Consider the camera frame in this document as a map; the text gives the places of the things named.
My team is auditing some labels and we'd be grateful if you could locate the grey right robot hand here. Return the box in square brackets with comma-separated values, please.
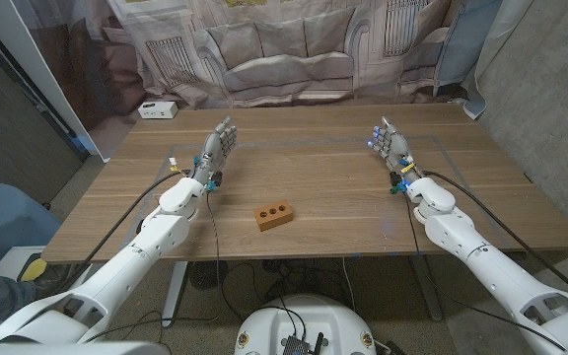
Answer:
[366, 116, 423, 191]

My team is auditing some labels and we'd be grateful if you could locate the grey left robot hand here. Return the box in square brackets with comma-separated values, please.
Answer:
[192, 116, 239, 191]

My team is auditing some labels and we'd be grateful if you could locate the brown three-hole wooden block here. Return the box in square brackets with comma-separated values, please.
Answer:
[253, 198, 295, 233]

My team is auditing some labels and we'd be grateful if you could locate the white power strip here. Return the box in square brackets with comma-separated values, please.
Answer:
[137, 101, 179, 120]

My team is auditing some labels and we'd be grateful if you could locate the round black floor fan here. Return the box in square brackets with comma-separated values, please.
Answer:
[188, 259, 229, 291]

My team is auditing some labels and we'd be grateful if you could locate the grey table leg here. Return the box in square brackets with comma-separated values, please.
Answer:
[408, 254, 445, 322]

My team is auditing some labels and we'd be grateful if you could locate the white table leg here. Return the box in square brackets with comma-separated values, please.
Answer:
[161, 260, 189, 329]

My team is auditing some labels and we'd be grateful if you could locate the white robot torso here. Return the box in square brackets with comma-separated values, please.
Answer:
[234, 294, 378, 355]

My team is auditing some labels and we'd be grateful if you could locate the white partition panel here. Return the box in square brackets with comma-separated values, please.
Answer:
[0, 0, 113, 163]

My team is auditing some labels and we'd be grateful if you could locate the black module with antenna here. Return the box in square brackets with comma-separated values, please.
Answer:
[280, 332, 325, 355]

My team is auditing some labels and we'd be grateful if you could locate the yellow and black floor pad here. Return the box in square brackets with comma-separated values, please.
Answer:
[19, 256, 48, 283]

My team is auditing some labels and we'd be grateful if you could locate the blue chair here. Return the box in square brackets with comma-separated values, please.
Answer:
[0, 182, 63, 272]

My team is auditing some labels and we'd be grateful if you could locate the white floor platform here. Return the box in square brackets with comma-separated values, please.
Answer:
[0, 245, 48, 282]

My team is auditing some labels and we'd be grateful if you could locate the thin black left wrist cable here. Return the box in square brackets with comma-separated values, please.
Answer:
[206, 190, 224, 320]

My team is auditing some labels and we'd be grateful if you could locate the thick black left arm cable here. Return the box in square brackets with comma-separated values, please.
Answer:
[54, 169, 189, 292]

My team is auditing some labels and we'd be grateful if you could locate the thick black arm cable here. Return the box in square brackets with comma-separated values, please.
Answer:
[54, 169, 189, 292]
[421, 170, 568, 300]

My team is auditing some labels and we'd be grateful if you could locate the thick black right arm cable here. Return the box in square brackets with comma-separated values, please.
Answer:
[421, 170, 568, 300]

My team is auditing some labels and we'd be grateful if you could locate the tangle of black floor cables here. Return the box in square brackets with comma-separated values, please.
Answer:
[219, 258, 359, 324]

